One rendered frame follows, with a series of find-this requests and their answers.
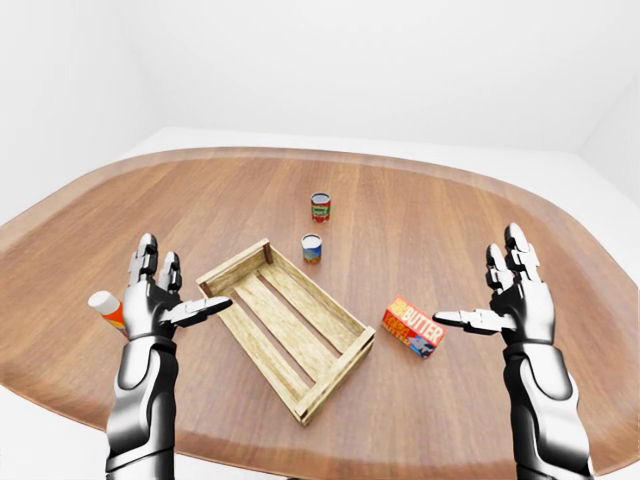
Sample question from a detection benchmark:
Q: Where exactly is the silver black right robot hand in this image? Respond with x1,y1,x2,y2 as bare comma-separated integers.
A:
432,222,557,346

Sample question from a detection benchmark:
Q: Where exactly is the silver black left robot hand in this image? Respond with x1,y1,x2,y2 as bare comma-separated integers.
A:
121,232,234,343

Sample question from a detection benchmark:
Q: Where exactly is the red butter box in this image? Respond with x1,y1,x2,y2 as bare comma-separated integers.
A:
381,294,448,360

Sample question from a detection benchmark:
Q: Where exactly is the wooden slat tray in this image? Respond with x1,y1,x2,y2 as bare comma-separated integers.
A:
196,238,377,428

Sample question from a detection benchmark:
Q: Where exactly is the orange bottle with white cap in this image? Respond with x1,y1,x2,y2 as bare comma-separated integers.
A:
87,290,127,332

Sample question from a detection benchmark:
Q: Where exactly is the blue and orange tin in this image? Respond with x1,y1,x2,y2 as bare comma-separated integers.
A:
300,233,324,265

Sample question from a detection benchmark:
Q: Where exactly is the red and green tin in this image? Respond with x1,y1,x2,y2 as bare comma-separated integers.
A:
310,192,334,225

